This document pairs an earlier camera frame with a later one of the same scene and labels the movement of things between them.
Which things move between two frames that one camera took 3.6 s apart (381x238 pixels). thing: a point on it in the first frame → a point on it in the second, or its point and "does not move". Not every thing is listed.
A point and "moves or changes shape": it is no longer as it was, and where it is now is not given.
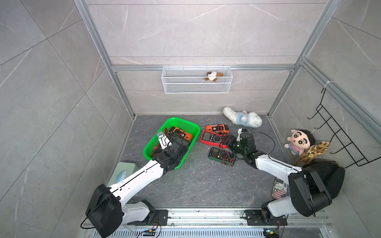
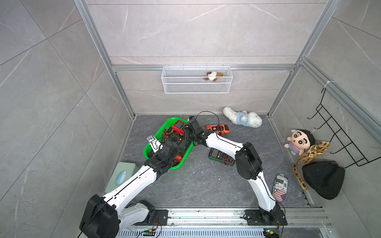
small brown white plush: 213,74 does not move
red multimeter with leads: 213,138 moves or changes shape
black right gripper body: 234,145 → 191,137
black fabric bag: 330,174 does not move
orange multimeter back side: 222,129 does not move
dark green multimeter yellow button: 222,155 does not move
